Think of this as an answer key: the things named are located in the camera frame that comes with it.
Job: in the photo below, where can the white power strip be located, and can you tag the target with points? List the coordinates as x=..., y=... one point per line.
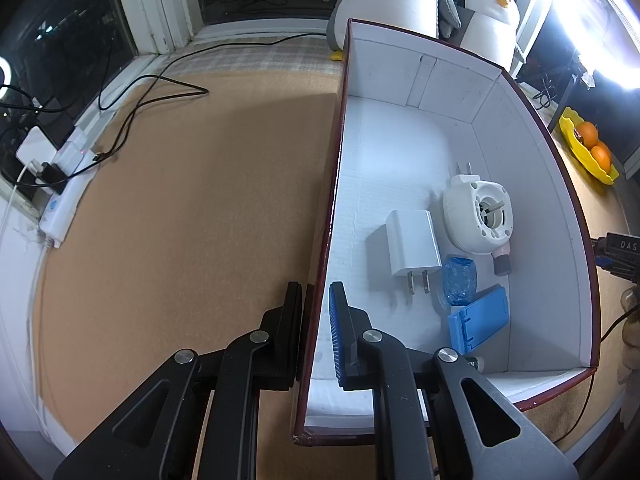
x=62, y=200

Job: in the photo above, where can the blue round plastic case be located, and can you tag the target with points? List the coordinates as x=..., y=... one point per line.
x=460, y=280

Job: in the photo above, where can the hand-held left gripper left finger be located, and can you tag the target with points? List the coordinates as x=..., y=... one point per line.
x=290, y=320

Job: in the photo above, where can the blue phone stand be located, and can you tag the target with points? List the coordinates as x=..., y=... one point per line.
x=480, y=317

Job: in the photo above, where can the yellow fruit bowl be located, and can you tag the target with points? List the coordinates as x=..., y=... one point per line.
x=582, y=160

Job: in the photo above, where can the green tube white cap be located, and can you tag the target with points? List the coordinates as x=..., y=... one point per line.
x=477, y=363

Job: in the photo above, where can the small penguin plush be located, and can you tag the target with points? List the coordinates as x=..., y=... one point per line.
x=487, y=35

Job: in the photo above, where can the large penguin plush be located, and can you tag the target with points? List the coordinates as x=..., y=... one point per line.
x=395, y=0

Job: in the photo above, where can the white power adapter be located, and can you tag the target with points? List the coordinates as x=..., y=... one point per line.
x=410, y=240

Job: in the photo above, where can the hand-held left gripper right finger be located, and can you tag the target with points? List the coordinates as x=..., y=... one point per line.
x=336, y=330

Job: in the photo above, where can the plaid cloth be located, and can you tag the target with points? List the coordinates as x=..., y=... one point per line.
x=260, y=57

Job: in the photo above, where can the small cosmetic bottle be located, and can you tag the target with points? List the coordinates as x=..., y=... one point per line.
x=502, y=260

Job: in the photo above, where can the white plug-in device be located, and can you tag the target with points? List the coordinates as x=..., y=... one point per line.
x=465, y=215

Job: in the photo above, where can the white cardboard box red outside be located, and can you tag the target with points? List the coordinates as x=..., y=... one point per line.
x=400, y=135

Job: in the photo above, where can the white square charger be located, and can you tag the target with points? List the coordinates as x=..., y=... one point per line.
x=35, y=147

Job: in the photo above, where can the orange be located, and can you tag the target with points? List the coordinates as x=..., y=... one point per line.
x=586, y=132
x=601, y=156

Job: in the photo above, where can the black plug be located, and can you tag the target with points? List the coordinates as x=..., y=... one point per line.
x=50, y=178

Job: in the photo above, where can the person's right hand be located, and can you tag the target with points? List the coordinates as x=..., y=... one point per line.
x=632, y=350

